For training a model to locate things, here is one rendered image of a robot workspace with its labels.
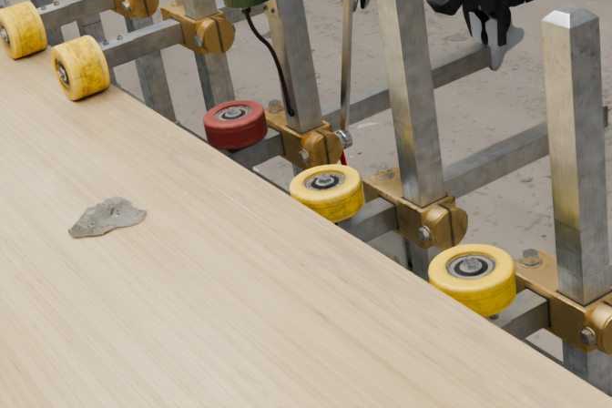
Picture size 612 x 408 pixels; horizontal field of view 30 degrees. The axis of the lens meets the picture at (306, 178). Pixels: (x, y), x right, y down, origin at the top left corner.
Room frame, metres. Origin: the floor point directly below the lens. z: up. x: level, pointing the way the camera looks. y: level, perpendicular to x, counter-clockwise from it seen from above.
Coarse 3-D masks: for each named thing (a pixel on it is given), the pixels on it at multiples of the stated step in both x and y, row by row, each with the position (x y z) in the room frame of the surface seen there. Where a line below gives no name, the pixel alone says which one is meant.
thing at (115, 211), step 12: (108, 204) 1.15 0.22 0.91; (120, 204) 1.12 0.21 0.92; (84, 216) 1.12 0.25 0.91; (96, 216) 1.12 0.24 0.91; (108, 216) 1.12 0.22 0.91; (120, 216) 1.12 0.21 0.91; (132, 216) 1.12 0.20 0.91; (72, 228) 1.10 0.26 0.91; (84, 228) 1.10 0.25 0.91; (96, 228) 1.10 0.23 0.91; (108, 228) 1.10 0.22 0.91
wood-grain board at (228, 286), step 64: (0, 64) 1.72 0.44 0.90; (0, 128) 1.45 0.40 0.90; (64, 128) 1.41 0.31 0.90; (128, 128) 1.37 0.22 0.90; (0, 192) 1.25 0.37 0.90; (64, 192) 1.22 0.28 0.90; (128, 192) 1.19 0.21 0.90; (192, 192) 1.16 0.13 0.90; (256, 192) 1.13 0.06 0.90; (0, 256) 1.09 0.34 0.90; (64, 256) 1.07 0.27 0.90; (128, 256) 1.04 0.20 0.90; (192, 256) 1.02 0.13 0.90; (256, 256) 0.99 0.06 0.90; (320, 256) 0.97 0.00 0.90; (384, 256) 0.95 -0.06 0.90; (0, 320) 0.96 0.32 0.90; (64, 320) 0.94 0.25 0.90; (128, 320) 0.92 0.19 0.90; (192, 320) 0.90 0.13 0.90; (256, 320) 0.88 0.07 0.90; (320, 320) 0.86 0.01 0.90; (384, 320) 0.85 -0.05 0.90; (448, 320) 0.83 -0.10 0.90; (0, 384) 0.85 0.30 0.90; (64, 384) 0.83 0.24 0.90; (128, 384) 0.82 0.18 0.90; (192, 384) 0.80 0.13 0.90; (256, 384) 0.78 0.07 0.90; (320, 384) 0.77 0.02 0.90; (384, 384) 0.75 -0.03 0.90; (448, 384) 0.74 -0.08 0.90; (512, 384) 0.73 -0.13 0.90; (576, 384) 0.71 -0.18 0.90
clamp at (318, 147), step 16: (272, 128) 1.38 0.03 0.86; (288, 128) 1.35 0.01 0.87; (320, 128) 1.34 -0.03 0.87; (288, 144) 1.35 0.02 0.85; (304, 144) 1.32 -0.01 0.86; (320, 144) 1.31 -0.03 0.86; (336, 144) 1.32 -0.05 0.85; (288, 160) 1.36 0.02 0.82; (304, 160) 1.31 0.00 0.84; (320, 160) 1.31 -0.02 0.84; (336, 160) 1.32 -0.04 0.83
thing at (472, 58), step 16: (464, 48) 1.54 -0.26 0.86; (480, 48) 1.53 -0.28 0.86; (432, 64) 1.50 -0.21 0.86; (448, 64) 1.50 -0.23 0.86; (464, 64) 1.51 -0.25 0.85; (480, 64) 1.52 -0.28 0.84; (384, 80) 1.48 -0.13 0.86; (448, 80) 1.50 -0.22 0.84; (352, 96) 1.44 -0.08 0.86; (368, 96) 1.43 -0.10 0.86; (384, 96) 1.44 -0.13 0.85; (336, 112) 1.41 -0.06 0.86; (352, 112) 1.42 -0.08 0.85; (368, 112) 1.43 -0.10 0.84; (336, 128) 1.40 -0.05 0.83; (256, 144) 1.34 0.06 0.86; (272, 144) 1.36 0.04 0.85; (240, 160) 1.33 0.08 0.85; (256, 160) 1.34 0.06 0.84
